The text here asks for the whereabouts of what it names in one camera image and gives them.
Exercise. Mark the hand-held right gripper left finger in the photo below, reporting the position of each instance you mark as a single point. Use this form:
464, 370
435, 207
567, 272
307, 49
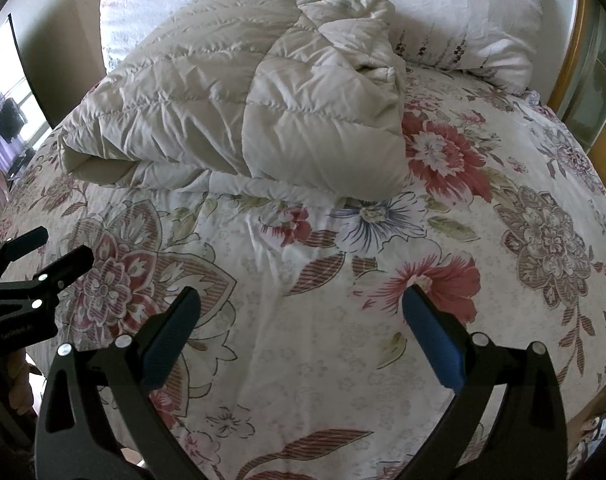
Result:
170, 335

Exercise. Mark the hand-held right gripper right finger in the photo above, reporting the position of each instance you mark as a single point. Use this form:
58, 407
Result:
433, 340

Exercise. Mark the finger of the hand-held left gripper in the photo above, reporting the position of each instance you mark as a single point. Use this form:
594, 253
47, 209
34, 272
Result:
23, 245
68, 267

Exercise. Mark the cream quilted duvet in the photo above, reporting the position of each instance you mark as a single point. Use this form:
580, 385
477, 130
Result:
208, 100

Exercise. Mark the person's left hand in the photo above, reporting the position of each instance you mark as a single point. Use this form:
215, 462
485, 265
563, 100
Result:
23, 372

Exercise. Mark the floral bedspread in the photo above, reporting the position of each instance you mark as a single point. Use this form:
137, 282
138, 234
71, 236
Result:
308, 360

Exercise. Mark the window with purple curtain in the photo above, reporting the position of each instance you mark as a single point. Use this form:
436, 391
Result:
3, 110

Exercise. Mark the white floral pillow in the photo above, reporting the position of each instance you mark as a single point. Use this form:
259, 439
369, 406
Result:
133, 10
458, 10

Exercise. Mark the frosted glass door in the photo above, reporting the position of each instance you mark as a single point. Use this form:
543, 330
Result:
603, 85

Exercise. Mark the wooden bed frame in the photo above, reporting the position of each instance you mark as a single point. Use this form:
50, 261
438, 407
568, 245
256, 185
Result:
598, 410

